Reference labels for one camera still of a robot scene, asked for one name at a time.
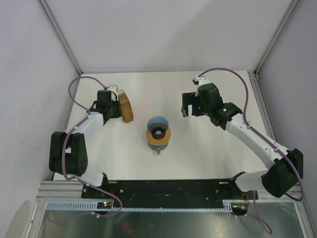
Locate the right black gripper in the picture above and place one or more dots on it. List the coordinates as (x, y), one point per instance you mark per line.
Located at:
(189, 98)

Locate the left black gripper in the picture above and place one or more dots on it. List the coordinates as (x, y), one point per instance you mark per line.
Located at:
(118, 114)

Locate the orange coffee filter holder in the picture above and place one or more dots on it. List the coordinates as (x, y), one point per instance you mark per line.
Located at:
(131, 109)

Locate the blue ribbed dripper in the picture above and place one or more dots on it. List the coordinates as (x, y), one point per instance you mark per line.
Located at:
(157, 123)

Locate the wooden ring dripper stand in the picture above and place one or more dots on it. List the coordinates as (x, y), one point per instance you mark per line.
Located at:
(158, 140)

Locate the glass coffee server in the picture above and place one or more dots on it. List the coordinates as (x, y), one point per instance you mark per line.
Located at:
(157, 148)

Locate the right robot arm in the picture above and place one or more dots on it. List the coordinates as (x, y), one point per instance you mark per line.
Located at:
(284, 167)

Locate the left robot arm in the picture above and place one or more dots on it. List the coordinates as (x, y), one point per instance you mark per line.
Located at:
(68, 151)

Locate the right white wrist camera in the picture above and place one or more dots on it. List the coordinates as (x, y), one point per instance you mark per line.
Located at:
(200, 80)

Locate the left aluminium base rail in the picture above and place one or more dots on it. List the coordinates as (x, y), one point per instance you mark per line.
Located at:
(60, 190)

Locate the grey slotted cable duct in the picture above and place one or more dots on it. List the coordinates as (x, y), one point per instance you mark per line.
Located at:
(103, 206)

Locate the left aluminium frame post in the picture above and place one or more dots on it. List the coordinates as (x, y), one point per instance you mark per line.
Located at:
(59, 34)

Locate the aluminium frame post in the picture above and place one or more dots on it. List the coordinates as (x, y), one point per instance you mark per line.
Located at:
(59, 34)
(282, 26)

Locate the right aluminium frame post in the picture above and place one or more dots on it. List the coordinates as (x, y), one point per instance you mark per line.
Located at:
(282, 26)

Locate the right aluminium side rail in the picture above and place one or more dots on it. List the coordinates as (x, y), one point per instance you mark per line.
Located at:
(308, 228)

